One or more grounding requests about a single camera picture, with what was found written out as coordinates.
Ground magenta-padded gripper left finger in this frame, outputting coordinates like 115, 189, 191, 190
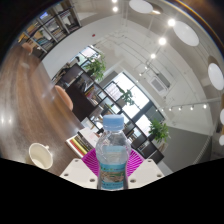
59, 148, 100, 190

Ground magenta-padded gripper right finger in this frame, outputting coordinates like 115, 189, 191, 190
125, 148, 165, 190

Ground clear water bottle blue cap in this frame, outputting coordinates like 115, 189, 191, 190
95, 114, 132, 191

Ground cream paper cup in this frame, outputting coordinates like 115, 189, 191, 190
28, 142, 54, 171

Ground large potted green plant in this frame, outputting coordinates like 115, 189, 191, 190
148, 119, 171, 144

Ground low dark shelf unit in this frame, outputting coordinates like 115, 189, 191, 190
51, 63, 165, 164

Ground small potted green plant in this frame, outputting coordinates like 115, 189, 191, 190
118, 87, 136, 107

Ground ceiling air conditioner unit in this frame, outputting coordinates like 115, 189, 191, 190
148, 73, 173, 96

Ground bushy potted green plant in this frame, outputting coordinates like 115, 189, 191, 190
83, 54, 107, 83

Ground ceiling lights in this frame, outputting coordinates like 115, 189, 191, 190
111, 0, 224, 148

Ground tall bookshelf with books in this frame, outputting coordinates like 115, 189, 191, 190
18, 3, 83, 61

